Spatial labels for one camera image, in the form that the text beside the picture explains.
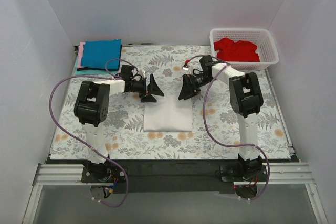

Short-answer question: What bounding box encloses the white t shirt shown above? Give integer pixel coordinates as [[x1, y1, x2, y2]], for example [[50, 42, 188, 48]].
[[143, 94, 193, 132]]

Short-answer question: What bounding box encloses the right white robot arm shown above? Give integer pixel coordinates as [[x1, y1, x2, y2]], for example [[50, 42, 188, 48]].
[[178, 55, 264, 181]]

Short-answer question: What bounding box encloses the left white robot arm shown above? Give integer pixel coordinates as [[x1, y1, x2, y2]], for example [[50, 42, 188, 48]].
[[74, 65, 164, 182]]

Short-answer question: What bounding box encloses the floral table mat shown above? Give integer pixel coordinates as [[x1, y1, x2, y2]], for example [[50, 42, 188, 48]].
[[50, 46, 291, 160]]

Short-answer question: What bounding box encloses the red t shirt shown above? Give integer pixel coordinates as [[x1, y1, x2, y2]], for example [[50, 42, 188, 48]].
[[214, 38, 260, 62]]

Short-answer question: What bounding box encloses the blue folded t shirt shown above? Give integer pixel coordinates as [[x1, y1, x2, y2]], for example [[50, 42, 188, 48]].
[[79, 39, 123, 70]]

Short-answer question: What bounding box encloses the teal folded t shirt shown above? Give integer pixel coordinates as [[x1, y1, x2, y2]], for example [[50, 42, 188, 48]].
[[73, 58, 108, 76]]

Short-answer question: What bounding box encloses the pink folded t shirt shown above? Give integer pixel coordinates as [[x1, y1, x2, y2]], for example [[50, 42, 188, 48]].
[[77, 42, 85, 68]]

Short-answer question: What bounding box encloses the white plastic basket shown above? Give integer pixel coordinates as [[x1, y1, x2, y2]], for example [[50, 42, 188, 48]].
[[209, 28, 279, 70]]

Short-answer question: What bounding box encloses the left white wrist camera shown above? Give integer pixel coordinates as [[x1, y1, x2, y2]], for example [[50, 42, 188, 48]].
[[138, 66, 150, 78]]

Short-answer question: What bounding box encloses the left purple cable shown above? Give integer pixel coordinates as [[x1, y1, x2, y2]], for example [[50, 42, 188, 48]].
[[49, 58, 137, 208]]

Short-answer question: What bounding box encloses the purple cable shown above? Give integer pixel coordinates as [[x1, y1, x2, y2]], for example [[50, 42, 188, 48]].
[[49, 58, 137, 208], [183, 55, 270, 201]]

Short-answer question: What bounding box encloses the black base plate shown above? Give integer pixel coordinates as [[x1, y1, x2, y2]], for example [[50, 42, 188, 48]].
[[81, 159, 268, 194]]

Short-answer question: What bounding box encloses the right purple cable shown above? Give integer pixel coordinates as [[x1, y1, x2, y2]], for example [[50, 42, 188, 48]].
[[183, 55, 270, 201]]

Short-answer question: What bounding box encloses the aluminium mounting rail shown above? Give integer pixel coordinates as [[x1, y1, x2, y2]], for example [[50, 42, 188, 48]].
[[34, 160, 315, 185]]

